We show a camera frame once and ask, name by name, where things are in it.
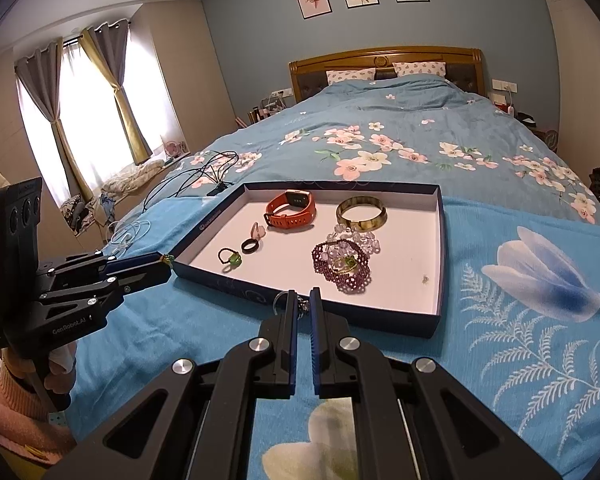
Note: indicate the blue flower-print blanket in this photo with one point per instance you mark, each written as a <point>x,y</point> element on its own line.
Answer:
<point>505,385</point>

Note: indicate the tortoiseshell bangle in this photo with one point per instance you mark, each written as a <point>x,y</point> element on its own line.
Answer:
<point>360,225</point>

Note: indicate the small pink fan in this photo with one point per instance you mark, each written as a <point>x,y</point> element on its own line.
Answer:
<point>171,149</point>

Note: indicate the shallow blue box tray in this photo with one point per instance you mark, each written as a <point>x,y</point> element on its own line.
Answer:
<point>290,260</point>

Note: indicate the pile of patterned clothes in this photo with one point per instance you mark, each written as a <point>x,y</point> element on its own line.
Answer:
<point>82,215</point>

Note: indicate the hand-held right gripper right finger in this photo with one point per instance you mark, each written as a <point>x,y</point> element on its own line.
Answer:
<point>316,325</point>

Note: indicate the bedside table clutter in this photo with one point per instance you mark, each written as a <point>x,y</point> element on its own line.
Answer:
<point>525,120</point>

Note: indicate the wooden bed headboard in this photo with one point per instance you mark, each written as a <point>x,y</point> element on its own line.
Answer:
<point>330,60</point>

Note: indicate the bright window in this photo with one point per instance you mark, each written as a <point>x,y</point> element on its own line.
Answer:
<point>90,110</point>

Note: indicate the floral grey-blue duvet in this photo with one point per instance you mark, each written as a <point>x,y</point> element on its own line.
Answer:
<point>405,110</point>

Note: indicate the white double wall socket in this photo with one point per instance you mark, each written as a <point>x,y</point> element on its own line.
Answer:
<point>504,85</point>

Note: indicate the person's left hand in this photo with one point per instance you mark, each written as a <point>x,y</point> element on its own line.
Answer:
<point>60,360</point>

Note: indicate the pale bedding pile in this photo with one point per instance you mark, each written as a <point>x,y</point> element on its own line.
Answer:
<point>130,176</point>

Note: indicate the orange smartwatch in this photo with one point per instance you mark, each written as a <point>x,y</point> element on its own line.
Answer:
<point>292,199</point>

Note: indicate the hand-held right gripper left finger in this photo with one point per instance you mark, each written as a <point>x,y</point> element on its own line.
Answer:
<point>292,325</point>

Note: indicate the spotted pillow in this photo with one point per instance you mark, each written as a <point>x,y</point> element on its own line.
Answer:
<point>350,76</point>
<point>420,68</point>

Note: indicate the bedside clutter with bags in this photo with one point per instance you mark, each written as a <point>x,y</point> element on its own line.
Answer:
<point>262,110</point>

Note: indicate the grey and yellow curtain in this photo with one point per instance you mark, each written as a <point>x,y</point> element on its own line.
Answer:
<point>110,55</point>
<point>40,80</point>

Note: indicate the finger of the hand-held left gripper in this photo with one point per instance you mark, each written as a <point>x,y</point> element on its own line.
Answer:
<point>135,260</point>
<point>145,275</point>

